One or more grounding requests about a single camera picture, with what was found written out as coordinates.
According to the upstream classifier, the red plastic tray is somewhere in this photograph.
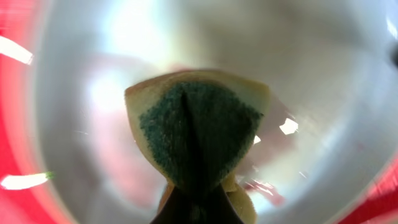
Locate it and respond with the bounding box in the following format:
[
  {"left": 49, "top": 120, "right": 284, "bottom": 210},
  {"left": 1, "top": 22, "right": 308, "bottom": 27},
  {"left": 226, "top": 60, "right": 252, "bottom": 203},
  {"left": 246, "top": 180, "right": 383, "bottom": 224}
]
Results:
[{"left": 0, "top": 0, "right": 398, "bottom": 224}]

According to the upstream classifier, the light blue plate top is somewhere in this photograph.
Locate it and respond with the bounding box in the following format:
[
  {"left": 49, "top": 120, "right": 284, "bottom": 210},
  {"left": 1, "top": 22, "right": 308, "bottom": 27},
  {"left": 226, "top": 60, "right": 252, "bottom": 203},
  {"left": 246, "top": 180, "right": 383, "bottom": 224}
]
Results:
[{"left": 27, "top": 0, "right": 398, "bottom": 224}]

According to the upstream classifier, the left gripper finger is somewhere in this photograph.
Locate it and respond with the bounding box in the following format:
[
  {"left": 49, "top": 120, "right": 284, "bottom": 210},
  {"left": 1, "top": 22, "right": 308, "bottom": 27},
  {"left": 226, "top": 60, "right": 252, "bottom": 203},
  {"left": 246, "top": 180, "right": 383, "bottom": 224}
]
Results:
[{"left": 150, "top": 185, "right": 243, "bottom": 224}]

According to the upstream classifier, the green yellow sponge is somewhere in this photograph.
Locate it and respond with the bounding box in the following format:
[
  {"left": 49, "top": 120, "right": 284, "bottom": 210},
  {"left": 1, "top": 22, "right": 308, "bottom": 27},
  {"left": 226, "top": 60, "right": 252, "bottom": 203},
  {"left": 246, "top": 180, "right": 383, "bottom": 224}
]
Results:
[{"left": 124, "top": 70, "right": 270, "bottom": 223}]

